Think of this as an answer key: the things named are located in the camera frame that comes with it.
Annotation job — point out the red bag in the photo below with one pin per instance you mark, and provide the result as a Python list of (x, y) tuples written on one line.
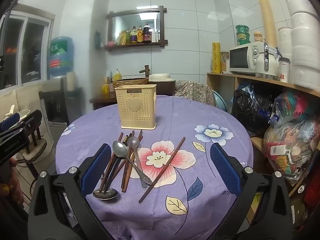
[(312, 192)]

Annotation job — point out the floral patterned cloth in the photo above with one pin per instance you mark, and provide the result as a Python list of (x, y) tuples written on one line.
[(195, 92)]

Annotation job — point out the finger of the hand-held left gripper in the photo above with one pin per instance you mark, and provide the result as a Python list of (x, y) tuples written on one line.
[(10, 121), (32, 121)]

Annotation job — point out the clear plastic bag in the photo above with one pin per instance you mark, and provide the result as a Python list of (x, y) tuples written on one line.
[(287, 152)]

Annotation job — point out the blue water jug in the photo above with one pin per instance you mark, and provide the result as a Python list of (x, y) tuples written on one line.
[(61, 55)]

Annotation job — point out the black chopstick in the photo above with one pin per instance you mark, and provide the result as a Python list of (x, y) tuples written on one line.
[(115, 166), (128, 138)]

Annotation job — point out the tall yellow package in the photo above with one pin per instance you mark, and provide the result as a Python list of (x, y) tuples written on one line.
[(216, 57)]

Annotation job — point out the white electric kettle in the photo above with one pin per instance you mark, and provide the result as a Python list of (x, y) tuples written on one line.
[(271, 66)]

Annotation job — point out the yellow soap bottle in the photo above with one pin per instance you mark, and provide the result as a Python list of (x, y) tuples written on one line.
[(117, 75)]

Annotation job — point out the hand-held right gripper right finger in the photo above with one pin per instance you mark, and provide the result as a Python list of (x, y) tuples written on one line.
[(222, 162)]

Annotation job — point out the green bottle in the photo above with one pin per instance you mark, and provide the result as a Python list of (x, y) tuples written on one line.
[(128, 37)]

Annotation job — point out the white tumbler red label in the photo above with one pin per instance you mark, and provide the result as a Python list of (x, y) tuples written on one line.
[(283, 72)]

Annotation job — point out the green noodle cup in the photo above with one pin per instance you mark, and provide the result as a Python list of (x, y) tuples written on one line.
[(242, 29), (243, 37), (244, 42)]

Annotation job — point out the dark wooden washstand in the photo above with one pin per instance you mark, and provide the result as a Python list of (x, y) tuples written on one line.
[(100, 101)]

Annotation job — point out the small white bottle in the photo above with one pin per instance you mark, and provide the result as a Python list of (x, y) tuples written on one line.
[(157, 35)]

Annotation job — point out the yellow cup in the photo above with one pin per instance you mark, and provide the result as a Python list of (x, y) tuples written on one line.
[(106, 88)]

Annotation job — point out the amber bottle purple label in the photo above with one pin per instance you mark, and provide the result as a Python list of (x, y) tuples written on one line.
[(134, 35)]

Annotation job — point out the metal spoon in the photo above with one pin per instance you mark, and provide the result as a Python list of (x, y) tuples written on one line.
[(133, 142), (105, 193), (119, 148)]

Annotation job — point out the glass mug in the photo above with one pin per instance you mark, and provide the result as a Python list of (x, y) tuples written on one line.
[(258, 37)]

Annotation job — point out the wooden framed mirror shelf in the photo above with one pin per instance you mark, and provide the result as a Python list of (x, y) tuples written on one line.
[(135, 20)]

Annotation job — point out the amber bottle yellow label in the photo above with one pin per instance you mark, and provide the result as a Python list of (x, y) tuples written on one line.
[(140, 33)]

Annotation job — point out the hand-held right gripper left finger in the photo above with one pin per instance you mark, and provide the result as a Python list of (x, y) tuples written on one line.
[(100, 165)]

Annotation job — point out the white plastic item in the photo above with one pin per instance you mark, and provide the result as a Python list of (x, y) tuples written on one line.
[(11, 110)]

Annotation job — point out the dark sauce bottle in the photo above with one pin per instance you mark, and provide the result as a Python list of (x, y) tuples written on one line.
[(147, 33)]

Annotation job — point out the tall stack of white bowls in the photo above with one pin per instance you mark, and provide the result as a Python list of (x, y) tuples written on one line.
[(303, 55)]

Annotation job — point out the window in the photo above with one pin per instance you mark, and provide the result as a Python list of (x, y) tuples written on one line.
[(32, 45)]

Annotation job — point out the person's left hand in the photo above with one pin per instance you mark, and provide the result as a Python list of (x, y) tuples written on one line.
[(15, 187)]

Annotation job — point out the pink small item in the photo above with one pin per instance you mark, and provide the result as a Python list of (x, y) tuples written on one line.
[(110, 44)]

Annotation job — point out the yellow packet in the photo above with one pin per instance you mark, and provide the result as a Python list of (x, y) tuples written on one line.
[(122, 38)]

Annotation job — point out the wooden faucet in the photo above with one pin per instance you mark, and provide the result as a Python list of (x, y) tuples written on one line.
[(146, 71)]

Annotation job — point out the wicker basket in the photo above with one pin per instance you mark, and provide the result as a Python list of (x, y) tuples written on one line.
[(130, 82)]

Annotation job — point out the grey water dispenser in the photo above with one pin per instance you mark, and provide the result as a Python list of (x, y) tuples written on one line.
[(53, 107)]

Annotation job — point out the teal round object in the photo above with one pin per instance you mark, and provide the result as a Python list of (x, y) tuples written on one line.
[(221, 102)]

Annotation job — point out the beige paper roll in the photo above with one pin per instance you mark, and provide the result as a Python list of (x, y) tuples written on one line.
[(71, 81)]

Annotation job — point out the purple floral tablecloth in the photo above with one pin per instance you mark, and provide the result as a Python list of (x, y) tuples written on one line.
[(187, 120)]

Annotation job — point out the short stack of white containers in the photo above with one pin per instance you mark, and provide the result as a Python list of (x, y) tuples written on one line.
[(285, 40)]

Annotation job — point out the beige plastic cutlery holder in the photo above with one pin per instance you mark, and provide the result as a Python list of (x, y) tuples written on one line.
[(136, 115)]

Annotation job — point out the wooden shelf unit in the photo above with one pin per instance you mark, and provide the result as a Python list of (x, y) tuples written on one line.
[(265, 79)]

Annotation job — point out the white microwave oven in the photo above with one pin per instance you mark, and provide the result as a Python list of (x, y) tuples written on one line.
[(240, 57)]

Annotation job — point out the colourful plastic bag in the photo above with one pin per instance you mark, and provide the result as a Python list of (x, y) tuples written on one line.
[(295, 105)]

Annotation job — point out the stack of yellow paper cups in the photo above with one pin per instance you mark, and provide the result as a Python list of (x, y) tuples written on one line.
[(267, 17)]

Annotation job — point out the black plastic bag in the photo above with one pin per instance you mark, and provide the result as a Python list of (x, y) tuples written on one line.
[(250, 107)]

